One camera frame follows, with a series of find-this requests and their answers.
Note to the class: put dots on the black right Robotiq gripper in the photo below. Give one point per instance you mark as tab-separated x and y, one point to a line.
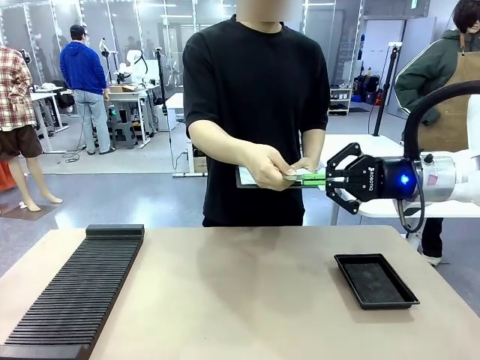
386	180

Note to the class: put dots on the green PCB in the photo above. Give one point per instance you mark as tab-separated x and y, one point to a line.
311	179

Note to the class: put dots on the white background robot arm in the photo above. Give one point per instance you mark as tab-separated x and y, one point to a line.
135	65

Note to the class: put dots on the person's left forearm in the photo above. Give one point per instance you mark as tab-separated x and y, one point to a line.
313	144

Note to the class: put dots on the person's right forearm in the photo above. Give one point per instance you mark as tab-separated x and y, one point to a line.
225	144

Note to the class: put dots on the black slotted PCB rack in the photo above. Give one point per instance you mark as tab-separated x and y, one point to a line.
71	288

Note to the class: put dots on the person's left hand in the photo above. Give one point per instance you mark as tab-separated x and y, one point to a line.
305	165

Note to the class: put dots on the person's right hand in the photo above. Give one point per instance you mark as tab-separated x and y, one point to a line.
275	168

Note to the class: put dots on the wooden shoe rack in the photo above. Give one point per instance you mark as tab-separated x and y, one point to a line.
340	101

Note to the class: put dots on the black storage cases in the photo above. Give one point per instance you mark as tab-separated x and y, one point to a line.
367	88

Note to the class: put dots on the black tripod pole white top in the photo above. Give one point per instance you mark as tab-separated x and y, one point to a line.
384	90

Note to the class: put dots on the black plastic tray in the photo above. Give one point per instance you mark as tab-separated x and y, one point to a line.
375	283

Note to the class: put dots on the person in black T-shirt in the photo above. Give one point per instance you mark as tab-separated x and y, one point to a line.
255	93

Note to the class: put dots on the person in brown apron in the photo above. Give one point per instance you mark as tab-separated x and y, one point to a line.
431	86

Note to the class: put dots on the white desk with cabinet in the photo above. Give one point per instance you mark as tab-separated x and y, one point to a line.
180	127

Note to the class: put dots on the black step stool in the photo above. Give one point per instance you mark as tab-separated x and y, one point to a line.
123	135

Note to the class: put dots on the white workbench with metal legs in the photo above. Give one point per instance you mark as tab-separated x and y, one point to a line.
131	101

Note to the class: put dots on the flat cardboard box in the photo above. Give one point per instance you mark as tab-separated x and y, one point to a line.
123	89

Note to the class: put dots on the man in blue hoodie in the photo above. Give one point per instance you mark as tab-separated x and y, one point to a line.
84	75

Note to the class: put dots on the small white desk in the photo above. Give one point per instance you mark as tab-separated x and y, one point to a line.
47	112

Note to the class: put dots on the brown mannequin floor mat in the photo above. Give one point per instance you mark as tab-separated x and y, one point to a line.
26	212

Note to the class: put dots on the mannequin in plaid shirt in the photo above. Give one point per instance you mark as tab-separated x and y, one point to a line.
15	112

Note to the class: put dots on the black camera tripod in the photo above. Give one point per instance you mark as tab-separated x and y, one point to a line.
161	82

